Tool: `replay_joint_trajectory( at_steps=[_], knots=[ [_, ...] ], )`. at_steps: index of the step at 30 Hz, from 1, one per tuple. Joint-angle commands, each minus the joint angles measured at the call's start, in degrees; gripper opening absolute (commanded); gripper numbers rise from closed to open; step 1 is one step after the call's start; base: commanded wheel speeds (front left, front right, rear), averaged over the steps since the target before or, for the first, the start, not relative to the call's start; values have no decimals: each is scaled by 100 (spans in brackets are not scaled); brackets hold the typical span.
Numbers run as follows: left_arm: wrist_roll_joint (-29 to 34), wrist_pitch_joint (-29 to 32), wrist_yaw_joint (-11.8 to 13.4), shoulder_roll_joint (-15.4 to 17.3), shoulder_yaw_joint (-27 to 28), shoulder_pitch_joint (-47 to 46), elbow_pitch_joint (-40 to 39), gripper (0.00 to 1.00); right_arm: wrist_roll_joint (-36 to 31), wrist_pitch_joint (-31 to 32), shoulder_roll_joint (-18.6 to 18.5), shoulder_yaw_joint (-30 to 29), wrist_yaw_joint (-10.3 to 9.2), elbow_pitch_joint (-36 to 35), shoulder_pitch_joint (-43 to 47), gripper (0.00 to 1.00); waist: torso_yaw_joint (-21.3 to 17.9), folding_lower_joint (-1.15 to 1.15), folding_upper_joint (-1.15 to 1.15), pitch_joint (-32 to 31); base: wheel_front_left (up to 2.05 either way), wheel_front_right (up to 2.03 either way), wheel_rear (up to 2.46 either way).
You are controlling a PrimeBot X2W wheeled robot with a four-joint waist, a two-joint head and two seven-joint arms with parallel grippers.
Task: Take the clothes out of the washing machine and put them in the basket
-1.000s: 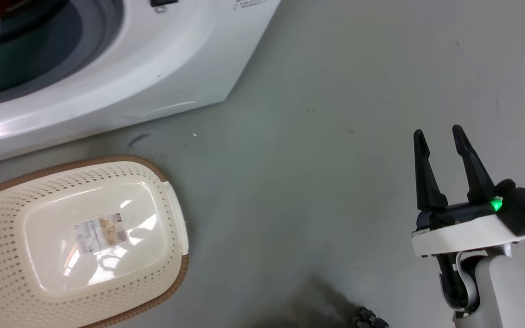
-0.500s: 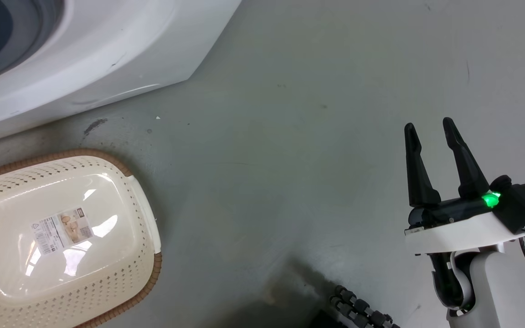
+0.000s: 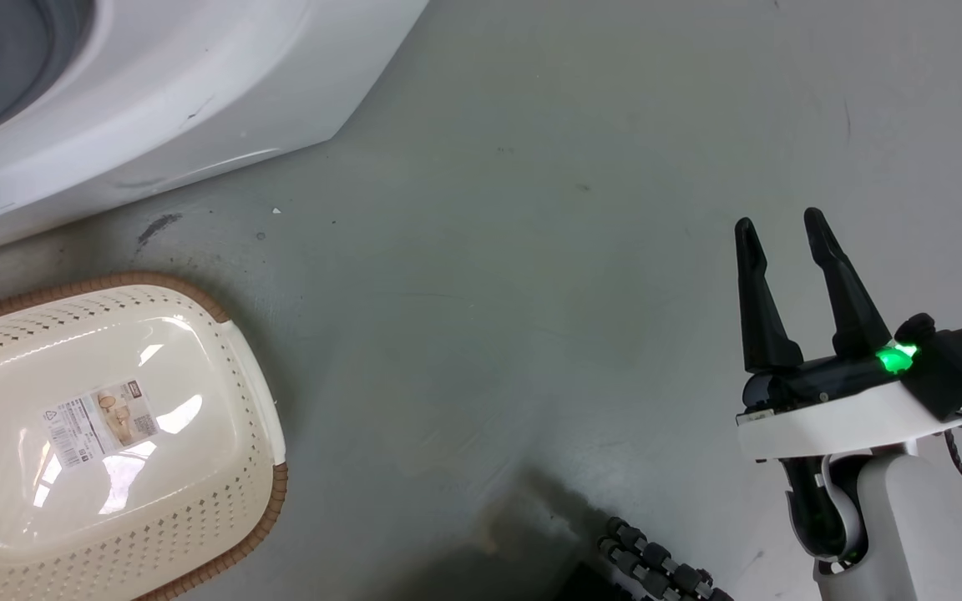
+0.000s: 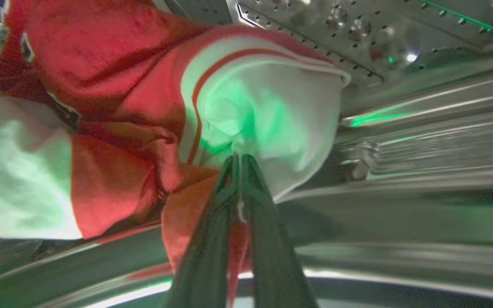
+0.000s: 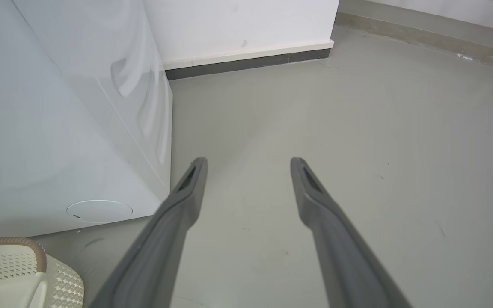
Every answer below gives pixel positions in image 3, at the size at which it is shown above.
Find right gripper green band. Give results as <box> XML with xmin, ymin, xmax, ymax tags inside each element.
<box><xmin>734</xmin><ymin>207</ymin><xmax>962</xmax><ymax>462</ymax></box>

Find cream perforated laundry basket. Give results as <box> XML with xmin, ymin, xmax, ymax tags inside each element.
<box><xmin>0</xmin><ymin>271</ymin><xmax>289</xmax><ymax>601</ymax></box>

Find white washing machine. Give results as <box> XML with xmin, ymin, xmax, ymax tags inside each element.
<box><xmin>0</xmin><ymin>0</ymin><xmax>430</xmax><ymax>263</ymax></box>

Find white label sticker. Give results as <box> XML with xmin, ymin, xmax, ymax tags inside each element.
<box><xmin>41</xmin><ymin>380</ymin><xmax>161</xmax><ymax>469</ymax></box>

